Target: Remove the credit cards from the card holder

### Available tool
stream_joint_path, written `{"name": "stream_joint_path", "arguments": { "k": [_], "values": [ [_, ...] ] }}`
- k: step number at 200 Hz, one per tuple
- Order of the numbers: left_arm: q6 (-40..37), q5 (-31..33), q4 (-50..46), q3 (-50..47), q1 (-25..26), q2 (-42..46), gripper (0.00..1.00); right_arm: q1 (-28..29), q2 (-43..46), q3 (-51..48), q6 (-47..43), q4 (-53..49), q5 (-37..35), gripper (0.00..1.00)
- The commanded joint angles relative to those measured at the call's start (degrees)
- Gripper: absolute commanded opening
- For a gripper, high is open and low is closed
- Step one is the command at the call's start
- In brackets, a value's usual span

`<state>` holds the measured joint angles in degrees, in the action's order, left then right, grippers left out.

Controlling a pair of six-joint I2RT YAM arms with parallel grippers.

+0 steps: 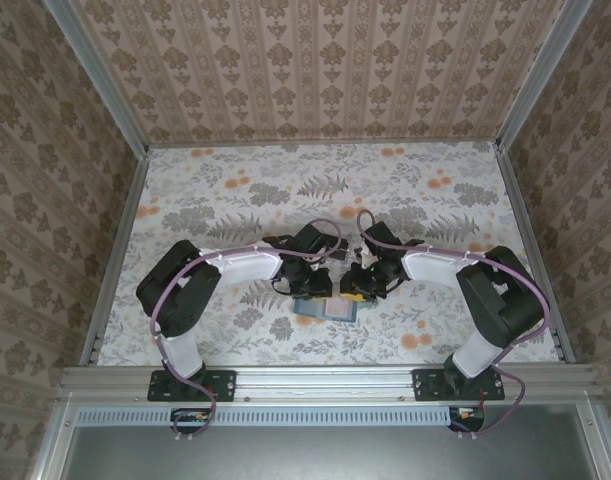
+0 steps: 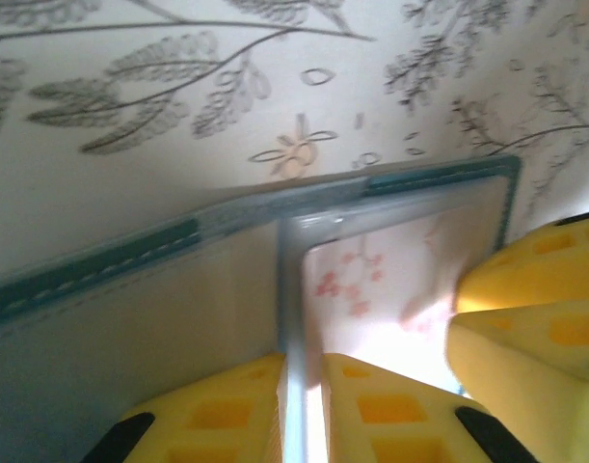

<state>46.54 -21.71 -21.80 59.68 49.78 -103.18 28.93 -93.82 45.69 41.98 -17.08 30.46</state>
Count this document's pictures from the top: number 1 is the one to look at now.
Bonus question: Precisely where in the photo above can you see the teal leather card holder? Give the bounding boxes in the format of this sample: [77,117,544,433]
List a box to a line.
[292,294,375,325]

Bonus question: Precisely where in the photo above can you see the aluminium frame post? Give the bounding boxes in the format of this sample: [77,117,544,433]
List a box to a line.
[494,0,596,151]
[42,0,151,154]

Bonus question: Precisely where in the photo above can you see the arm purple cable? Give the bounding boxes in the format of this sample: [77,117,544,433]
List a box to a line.
[357,208,550,444]
[149,218,350,442]

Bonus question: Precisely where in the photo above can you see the aluminium table end rail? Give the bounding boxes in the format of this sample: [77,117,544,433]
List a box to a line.
[147,137,501,150]

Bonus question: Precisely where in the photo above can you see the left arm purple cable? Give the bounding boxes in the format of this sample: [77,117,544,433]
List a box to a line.
[149,218,350,442]

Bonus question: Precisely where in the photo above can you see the white slotted cable duct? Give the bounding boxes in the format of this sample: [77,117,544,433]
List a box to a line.
[77,405,456,427]

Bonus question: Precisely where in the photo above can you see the white pink blossom card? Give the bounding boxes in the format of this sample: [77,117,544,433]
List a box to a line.
[323,298,353,318]

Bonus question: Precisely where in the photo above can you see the grey metal panel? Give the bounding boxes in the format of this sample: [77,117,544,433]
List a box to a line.
[29,399,611,480]

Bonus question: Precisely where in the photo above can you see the aluminium mounting rail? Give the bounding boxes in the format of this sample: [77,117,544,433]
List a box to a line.
[58,364,600,404]

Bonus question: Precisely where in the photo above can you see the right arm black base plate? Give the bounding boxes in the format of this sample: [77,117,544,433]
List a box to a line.
[413,368,506,403]

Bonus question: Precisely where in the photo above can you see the black controller board with wires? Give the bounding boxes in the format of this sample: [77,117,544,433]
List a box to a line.
[448,405,486,432]
[170,407,212,435]

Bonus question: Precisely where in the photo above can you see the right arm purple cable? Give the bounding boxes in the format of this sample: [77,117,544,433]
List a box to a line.
[357,208,550,444]

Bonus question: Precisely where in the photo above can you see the aluminium table side rail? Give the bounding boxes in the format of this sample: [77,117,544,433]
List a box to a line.
[79,149,150,366]
[494,144,579,364]

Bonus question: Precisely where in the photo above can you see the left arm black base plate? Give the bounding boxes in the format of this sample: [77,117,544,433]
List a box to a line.
[147,368,237,403]

